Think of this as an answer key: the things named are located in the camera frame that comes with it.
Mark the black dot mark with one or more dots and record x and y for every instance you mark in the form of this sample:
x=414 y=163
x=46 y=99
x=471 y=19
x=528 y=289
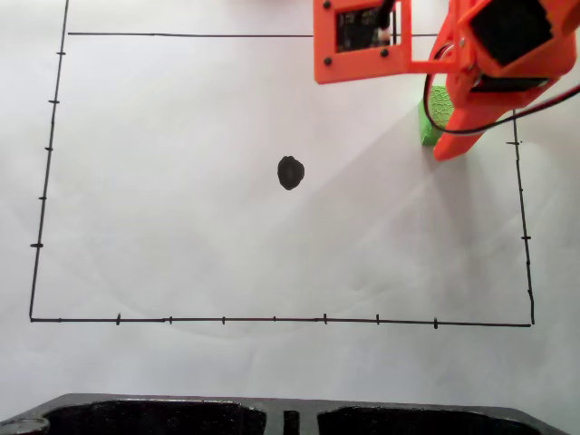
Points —
x=290 y=172

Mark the green textured cube block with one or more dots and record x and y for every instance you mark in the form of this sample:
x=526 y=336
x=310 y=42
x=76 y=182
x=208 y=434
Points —
x=427 y=134

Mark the white paper sheet black lines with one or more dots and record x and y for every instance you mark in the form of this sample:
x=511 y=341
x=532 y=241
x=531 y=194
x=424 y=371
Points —
x=181 y=226

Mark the camera module on orange mount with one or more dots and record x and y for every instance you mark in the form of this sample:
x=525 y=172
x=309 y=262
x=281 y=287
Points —
x=358 y=65

